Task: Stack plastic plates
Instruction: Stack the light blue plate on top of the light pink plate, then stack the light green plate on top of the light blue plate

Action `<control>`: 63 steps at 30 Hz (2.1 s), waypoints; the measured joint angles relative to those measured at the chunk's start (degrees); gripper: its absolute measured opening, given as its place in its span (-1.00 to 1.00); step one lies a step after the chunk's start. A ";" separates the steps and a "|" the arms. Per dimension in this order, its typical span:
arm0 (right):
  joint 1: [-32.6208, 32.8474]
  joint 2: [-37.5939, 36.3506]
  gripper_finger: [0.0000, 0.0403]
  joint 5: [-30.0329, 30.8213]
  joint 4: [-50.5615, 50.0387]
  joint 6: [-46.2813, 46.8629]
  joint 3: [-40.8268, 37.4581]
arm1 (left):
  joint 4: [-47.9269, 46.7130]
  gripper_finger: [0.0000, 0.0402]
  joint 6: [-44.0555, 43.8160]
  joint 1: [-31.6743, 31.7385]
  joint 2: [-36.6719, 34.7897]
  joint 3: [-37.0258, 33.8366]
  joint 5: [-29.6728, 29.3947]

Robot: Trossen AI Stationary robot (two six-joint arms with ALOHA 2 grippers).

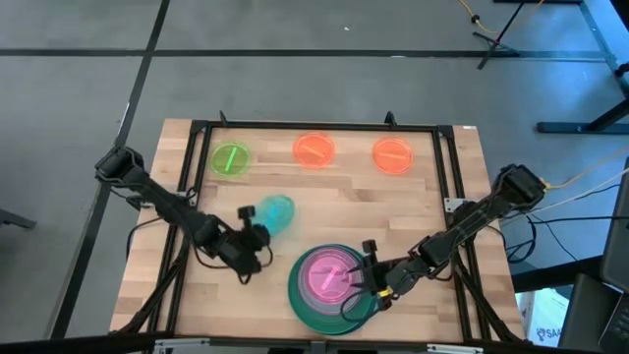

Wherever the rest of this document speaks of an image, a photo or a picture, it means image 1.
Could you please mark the black desk leg frame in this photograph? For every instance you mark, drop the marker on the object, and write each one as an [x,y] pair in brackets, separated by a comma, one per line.
[602,49]

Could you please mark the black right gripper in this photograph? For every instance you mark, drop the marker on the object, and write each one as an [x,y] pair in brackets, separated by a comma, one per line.
[393,277]

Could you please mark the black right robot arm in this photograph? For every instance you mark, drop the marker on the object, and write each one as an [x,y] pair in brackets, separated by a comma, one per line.
[476,216]

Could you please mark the black stand foot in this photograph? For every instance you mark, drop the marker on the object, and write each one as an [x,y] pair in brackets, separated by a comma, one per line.
[17,219]

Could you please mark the black tripod stand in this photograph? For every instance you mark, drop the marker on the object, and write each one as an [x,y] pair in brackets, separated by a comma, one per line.
[496,41]

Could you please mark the white cardboard box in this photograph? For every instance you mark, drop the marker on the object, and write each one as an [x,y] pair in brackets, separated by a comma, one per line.
[545,314]

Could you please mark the silver metal bracket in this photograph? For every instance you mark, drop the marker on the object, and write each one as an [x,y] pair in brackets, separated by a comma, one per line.
[454,349]

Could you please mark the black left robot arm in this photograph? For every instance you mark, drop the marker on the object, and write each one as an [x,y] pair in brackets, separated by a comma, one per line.
[162,204]

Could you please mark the black metal table frame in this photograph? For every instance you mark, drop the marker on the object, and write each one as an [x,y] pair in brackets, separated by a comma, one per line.
[319,126]

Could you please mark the small green translucent plate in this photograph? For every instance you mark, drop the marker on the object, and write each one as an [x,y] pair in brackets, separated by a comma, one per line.
[241,162]

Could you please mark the small orange translucent plate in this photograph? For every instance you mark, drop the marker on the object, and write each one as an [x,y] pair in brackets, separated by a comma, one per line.
[383,164]
[304,157]

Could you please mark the small cyan translucent plate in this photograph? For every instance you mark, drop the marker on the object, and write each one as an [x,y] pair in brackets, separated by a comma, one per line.
[277,214]

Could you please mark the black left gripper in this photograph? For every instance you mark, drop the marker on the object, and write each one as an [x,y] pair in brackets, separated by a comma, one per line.
[238,251]

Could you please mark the dark grey monitor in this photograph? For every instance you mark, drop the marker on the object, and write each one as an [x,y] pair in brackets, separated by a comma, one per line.
[589,314]

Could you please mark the small pink translucent plate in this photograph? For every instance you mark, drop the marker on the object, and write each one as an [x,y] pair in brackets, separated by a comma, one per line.
[317,273]

